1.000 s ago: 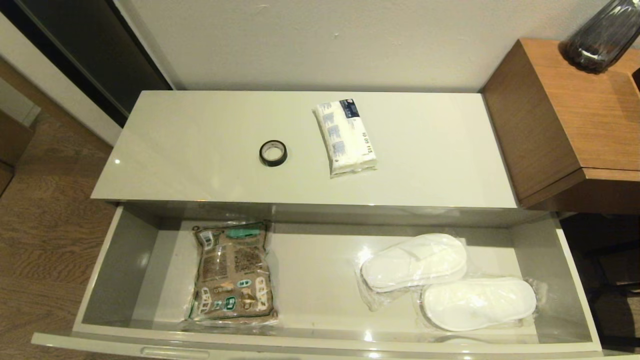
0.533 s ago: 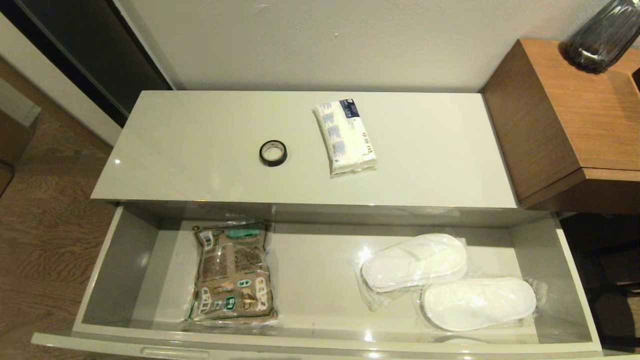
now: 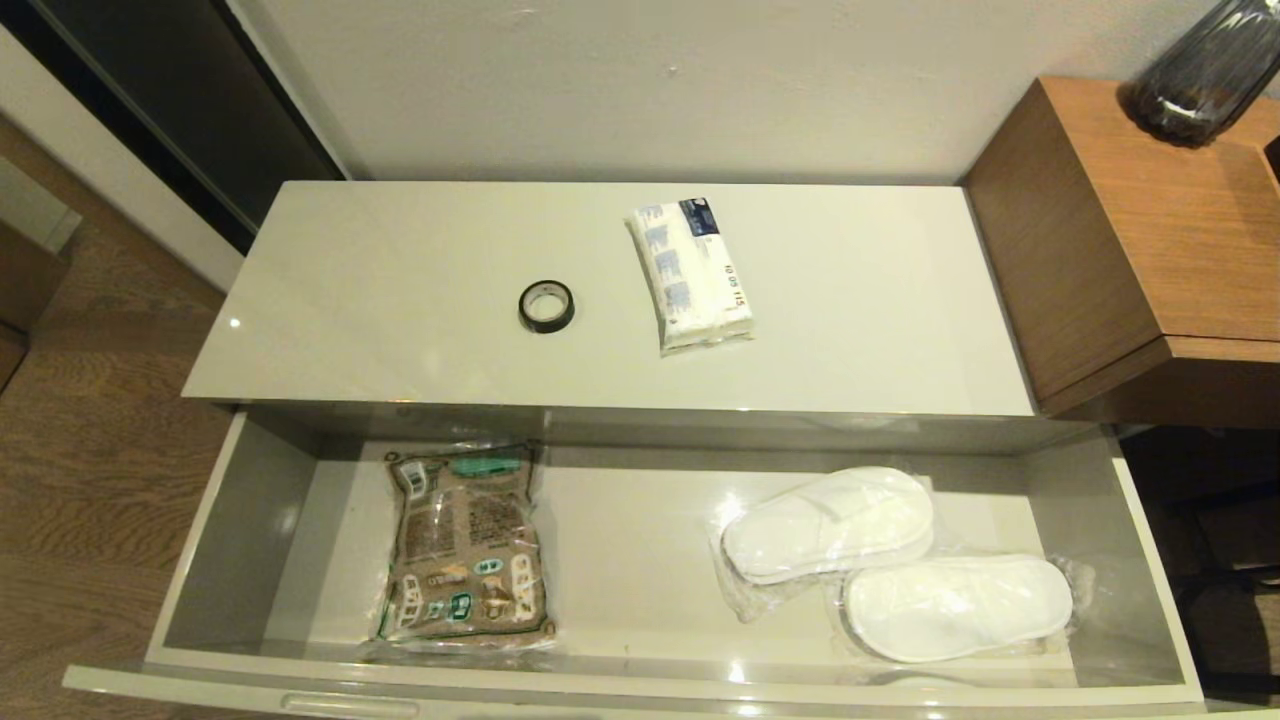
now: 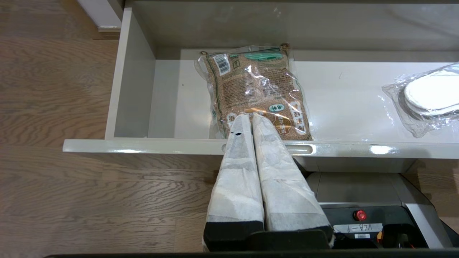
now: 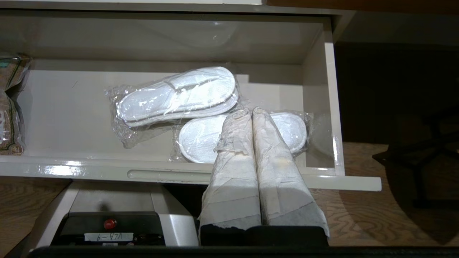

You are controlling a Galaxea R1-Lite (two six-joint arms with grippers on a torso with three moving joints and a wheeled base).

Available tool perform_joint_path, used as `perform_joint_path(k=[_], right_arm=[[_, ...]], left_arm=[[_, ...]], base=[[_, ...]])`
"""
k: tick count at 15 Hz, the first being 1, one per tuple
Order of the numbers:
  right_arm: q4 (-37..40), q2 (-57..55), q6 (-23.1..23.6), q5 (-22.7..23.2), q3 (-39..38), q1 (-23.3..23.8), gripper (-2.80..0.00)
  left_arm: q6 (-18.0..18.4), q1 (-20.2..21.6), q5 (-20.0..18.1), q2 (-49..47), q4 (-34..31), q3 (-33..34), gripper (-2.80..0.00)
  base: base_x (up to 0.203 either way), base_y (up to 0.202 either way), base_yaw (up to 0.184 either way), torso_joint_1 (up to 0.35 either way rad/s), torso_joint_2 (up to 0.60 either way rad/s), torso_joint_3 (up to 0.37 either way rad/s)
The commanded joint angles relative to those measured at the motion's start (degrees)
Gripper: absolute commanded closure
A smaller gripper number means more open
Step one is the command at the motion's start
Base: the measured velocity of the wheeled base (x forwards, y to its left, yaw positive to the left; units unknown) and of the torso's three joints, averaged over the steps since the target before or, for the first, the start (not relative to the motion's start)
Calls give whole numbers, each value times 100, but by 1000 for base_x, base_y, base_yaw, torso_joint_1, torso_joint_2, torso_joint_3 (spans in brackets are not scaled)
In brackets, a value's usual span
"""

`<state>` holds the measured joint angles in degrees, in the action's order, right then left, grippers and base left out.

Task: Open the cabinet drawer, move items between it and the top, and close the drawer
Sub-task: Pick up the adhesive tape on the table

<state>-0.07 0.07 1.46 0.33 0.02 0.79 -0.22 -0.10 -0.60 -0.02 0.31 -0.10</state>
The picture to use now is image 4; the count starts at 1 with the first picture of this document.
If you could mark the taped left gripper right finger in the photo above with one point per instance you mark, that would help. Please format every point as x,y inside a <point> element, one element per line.
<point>283,186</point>

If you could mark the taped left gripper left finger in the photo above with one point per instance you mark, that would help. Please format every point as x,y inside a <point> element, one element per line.
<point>236,179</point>

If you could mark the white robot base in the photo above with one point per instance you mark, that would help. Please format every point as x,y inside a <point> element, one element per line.
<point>358,186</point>

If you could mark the red round button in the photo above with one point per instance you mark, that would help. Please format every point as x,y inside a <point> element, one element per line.
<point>360,215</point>

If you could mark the white handwritten label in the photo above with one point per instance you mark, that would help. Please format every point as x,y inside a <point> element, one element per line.
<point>358,228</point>

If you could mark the brown grain bag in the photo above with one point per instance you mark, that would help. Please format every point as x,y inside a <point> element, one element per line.
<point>251,89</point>

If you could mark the white slipper in plastic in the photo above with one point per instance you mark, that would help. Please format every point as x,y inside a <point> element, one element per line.
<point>430,93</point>

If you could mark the white door frame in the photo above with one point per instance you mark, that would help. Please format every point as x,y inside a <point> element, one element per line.
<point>102,14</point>

